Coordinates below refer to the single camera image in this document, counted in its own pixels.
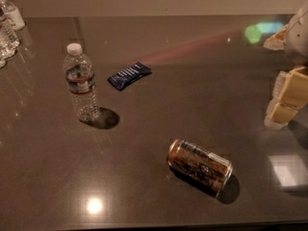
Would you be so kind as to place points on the clear water bottle at edge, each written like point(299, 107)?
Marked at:
point(8, 40)

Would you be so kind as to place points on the blue snack wrapper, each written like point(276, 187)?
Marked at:
point(129, 75)

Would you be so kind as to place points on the white-labelled water bottle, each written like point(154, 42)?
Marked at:
point(13, 14)

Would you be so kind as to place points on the clear plastic water bottle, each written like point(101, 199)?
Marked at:
point(80, 80)

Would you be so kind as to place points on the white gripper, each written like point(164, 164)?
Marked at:
point(297, 38)

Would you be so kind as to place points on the orange soda can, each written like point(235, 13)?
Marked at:
point(196, 163)

